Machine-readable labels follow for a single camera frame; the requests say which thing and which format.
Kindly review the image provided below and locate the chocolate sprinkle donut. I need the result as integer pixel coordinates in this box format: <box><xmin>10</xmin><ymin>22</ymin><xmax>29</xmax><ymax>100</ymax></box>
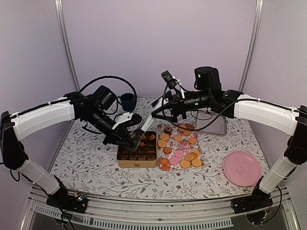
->
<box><xmin>164</xmin><ymin>126</ymin><xmax>173</xmax><ymax>134</ymax></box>

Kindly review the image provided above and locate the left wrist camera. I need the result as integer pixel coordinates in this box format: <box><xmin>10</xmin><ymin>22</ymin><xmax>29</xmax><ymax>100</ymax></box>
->
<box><xmin>112</xmin><ymin>112</ymin><xmax>142</xmax><ymax>129</ymax></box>

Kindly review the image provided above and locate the round waffle cookie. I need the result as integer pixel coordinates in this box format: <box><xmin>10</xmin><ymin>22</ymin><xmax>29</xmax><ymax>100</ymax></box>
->
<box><xmin>180</xmin><ymin>159</ymin><xmax>191</xmax><ymax>169</ymax></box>
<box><xmin>191</xmin><ymin>158</ymin><xmax>202</xmax><ymax>168</ymax></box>

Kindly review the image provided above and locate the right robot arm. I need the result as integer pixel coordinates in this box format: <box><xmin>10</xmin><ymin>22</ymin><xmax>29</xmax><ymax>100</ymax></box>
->
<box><xmin>151</xmin><ymin>67</ymin><xmax>307</xmax><ymax>209</ymax></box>

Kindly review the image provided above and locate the right frame post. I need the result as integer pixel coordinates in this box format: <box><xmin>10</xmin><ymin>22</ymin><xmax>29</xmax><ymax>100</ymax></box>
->
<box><xmin>238</xmin><ymin>0</ymin><xmax>264</xmax><ymax>92</ymax></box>

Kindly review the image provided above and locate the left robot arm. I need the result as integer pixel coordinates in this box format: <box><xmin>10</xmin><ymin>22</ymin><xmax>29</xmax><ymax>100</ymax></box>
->
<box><xmin>0</xmin><ymin>86</ymin><xmax>137</xmax><ymax>208</ymax></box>

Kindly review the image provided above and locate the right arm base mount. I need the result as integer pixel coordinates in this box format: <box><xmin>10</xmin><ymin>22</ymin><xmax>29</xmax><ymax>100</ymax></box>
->
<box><xmin>230</xmin><ymin>190</ymin><xmax>273</xmax><ymax>214</ymax></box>

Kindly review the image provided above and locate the aluminium front rail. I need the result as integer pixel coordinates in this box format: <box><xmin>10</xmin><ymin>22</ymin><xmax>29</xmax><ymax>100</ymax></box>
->
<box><xmin>21</xmin><ymin>187</ymin><xmax>301</xmax><ymax>230</ymax></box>

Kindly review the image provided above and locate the pink macaron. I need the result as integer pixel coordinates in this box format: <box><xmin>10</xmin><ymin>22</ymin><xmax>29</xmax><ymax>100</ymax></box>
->
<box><xmin>169</xmin><ymin>157</ymin><xmax>179</xmax><ymax>165</ymax></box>

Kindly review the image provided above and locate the gold cookie tin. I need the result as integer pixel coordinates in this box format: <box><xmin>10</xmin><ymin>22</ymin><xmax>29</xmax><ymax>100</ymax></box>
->
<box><xmin>117</xmin><ymin>131</ymin><xmax>158</xmax><ymax>168</ymax></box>

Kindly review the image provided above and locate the dark blue mug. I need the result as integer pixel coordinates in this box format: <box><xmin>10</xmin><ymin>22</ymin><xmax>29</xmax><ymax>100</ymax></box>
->
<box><xmin>118</xmin><ymin>93</ymin><xmax>136</xmax><ymax>112</ymax></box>

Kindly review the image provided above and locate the left frame post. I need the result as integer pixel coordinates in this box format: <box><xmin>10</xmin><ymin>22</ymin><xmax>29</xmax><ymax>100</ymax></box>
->
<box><xmin>54</xmin><ymin>0</ymin><xmax>80</xmax><ymax>91</ymax></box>

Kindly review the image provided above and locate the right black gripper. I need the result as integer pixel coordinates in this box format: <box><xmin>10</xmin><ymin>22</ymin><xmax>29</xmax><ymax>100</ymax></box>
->
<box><xmin>151</xmin><ymin>90</ymin><xmax>212</xmax><ymax>123</ymax></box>

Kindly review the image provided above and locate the floral tablecloth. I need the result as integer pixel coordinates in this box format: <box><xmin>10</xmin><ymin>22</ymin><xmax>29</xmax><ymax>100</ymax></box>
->
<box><xmin>51</xmin><ymin>119</ymin><xmax>269</xmax><ymax>200</ymax></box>

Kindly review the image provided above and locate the tin lid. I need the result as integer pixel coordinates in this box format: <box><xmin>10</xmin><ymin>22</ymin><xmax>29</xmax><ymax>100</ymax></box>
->
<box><xmin>196</xmin><ymin>112</ymin><xmax>227</xmax><ymax>136</ymax></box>

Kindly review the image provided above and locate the floral cookie tray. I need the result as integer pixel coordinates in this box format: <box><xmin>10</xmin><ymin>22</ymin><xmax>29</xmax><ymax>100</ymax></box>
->
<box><xmin>157</xmin><ymin>123</ymin><xmax>203</xmax><ymax>171</ymax></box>

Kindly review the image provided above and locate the pink plate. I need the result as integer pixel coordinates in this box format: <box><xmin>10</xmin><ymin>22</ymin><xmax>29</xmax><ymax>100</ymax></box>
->
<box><xmin>223</xmin><ymin>151</ymin><xmax>262</xmax><ymax>187</ymax></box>

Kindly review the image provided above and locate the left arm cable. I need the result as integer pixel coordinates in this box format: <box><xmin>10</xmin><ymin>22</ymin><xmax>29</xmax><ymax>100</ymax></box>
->
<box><xmin>78</xmin><ymin>75</ymin><xmax>137</xmax><ymax>111</ymax></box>

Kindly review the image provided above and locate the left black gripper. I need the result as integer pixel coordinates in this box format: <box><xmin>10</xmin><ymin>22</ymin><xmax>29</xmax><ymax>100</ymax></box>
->
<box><xmin>84</xmin><ymin>107</ymin><xmax>135</xmax><ymax>148</ymax></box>

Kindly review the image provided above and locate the frame post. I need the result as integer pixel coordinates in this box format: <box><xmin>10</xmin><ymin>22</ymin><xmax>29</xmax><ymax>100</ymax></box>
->
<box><xmin>238</xmin><ymin>0</ymin><xmax>264</xmax><ymax>92</ymax></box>
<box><xmin>54</xmin><ymin>0</ymin><xmax>80</xmax><ymax>91</ymax></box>

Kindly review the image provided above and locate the swirl butter cookie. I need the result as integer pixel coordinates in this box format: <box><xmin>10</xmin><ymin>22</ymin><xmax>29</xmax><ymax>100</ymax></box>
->
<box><xmin>159</xmin><ymin>158</ymin><xmax>169</xmax><ymax>167</ymax></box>

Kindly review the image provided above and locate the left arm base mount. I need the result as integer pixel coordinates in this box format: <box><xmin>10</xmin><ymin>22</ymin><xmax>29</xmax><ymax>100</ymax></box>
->
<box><xmin>46</xmin><ymin>187</ymin><xmax>88</xmax><ymax>214</ymax></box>

